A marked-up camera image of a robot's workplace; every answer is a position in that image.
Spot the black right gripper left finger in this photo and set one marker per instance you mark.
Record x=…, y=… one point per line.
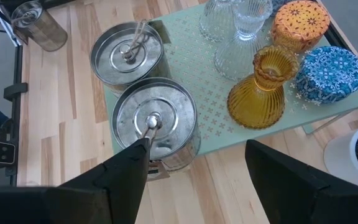
x=104, y=199

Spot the green perforated metal shelf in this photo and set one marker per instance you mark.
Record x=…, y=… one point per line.
x=197, y=77

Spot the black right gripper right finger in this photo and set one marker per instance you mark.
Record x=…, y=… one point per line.
x=291, y=193

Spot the snake plant in white pot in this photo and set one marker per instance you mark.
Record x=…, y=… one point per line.
x=340, y=158

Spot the amber glass candle holder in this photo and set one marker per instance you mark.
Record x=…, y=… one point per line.
x=256, y=102

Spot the black rail clamp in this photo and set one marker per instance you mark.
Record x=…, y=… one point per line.
x=15, y=91

